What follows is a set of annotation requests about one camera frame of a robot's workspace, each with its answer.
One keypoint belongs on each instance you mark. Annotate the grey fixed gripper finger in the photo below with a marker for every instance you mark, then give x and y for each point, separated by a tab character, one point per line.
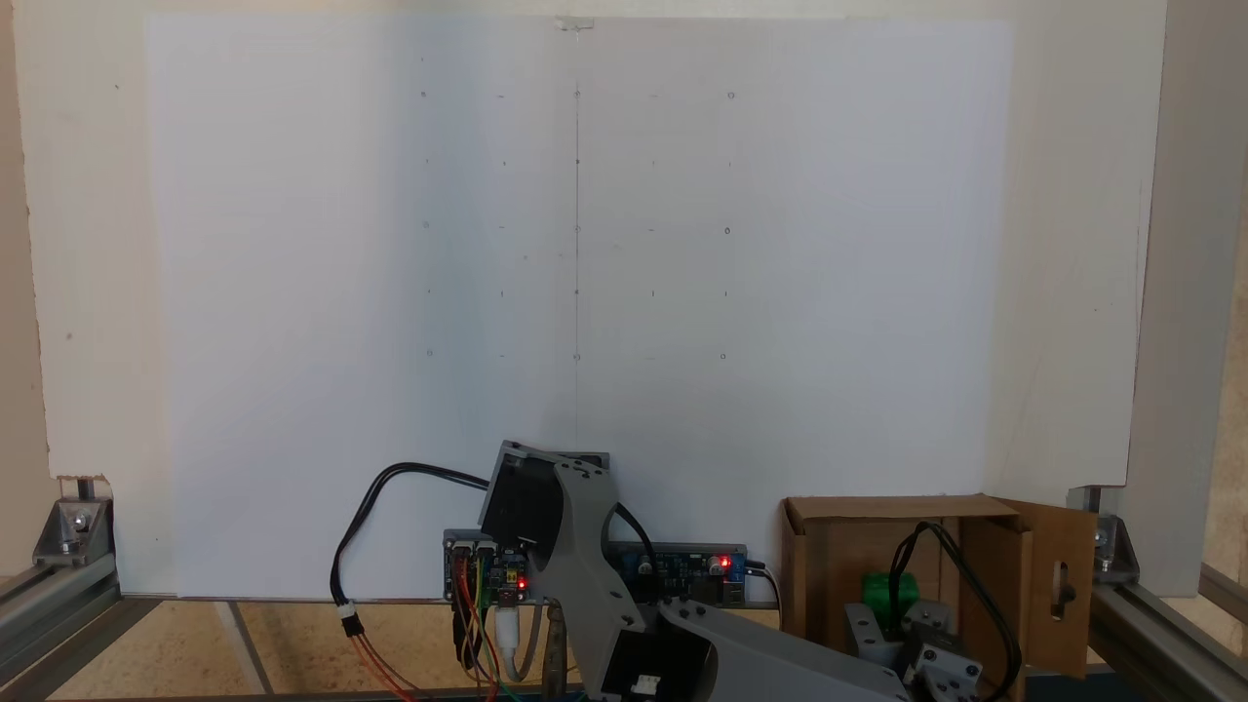
868	639

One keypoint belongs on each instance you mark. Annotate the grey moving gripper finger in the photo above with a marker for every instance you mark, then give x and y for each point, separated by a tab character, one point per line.
929	617

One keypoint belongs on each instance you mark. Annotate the green dice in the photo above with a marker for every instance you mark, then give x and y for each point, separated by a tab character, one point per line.
882	592

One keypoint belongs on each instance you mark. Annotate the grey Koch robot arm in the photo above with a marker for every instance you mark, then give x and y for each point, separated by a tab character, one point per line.
585	546

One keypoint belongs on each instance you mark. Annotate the brown cardboard box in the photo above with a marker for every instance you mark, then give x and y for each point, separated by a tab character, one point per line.
829	556

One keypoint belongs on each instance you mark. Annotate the blue circuit board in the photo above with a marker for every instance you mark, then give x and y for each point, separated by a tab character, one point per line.
682	567

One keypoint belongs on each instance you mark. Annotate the white paper sheet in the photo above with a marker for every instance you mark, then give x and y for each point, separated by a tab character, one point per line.
292	292

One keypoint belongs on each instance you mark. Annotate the clear tape piece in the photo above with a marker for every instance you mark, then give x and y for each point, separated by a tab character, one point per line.
574	22

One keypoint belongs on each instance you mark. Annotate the metal corner bracket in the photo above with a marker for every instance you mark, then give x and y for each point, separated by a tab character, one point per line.
70	531
1107	546

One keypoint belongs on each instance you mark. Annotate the aluminium frame rail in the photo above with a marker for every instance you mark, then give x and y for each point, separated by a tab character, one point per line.
1160	634
49	609

